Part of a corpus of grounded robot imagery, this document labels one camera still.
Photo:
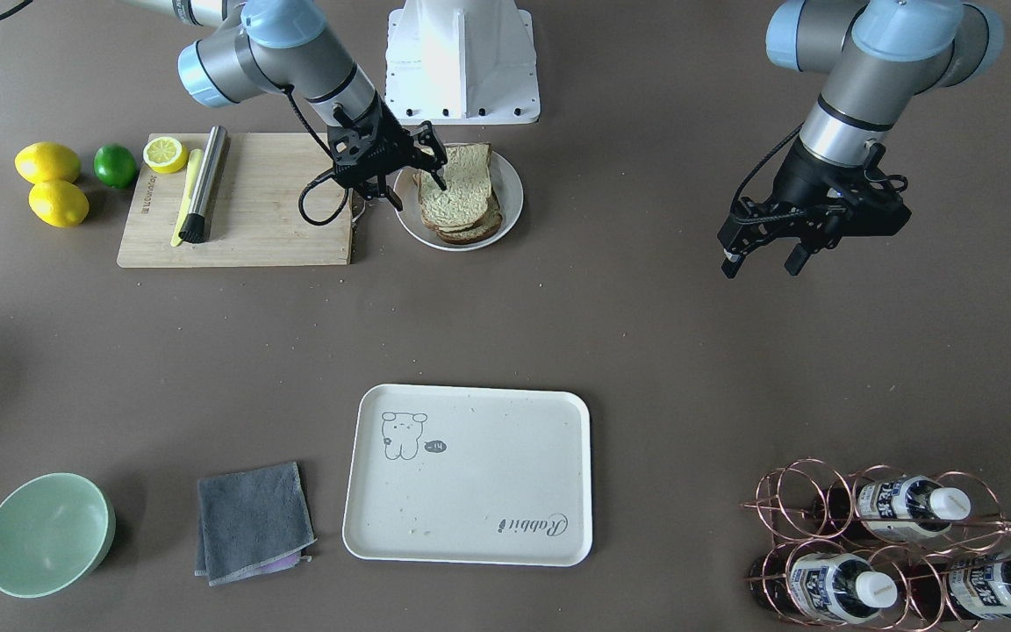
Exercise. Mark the copper wire bottle rack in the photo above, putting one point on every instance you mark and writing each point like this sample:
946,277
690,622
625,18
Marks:
882,549

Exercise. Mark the whole lemon upper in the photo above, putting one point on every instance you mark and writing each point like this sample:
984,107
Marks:
47,161

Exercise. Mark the yellow knife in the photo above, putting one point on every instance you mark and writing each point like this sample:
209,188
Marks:
191,172

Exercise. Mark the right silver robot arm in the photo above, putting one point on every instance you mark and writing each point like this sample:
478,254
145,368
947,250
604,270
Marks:
288,47

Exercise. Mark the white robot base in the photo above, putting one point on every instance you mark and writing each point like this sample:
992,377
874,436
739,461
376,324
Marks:
461,63

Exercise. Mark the grey folded cloth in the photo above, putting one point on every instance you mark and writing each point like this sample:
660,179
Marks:
251,523

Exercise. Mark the mint green bowl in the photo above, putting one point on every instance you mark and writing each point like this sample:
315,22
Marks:
54,531

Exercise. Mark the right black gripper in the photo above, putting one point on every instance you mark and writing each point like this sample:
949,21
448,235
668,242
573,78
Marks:
380,132

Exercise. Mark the green lime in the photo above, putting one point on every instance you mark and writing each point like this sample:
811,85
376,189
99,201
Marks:
115,166

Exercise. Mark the steel handled brush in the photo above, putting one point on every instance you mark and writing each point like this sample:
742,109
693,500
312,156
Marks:
194,223

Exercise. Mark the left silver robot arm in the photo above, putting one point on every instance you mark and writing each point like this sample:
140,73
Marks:
876,56

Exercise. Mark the white round plate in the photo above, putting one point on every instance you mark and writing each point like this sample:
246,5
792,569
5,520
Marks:
507,187

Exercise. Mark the cream rabbit tray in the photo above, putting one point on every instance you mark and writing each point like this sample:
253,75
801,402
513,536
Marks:
445,474

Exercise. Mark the half lemon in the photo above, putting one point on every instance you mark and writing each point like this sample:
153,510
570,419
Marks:
165,155

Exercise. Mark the tea bottle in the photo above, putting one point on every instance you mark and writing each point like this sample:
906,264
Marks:
976,589
907,509
813,584

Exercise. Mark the whole lemon lower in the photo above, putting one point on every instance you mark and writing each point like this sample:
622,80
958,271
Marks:
58,203

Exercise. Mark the whole lemon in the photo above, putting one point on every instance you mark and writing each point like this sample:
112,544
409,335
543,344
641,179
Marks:
47,161
58,203

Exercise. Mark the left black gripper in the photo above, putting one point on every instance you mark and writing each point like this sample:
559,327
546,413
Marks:
799,183

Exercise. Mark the wooden cutting board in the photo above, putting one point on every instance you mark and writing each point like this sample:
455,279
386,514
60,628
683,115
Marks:
252,216

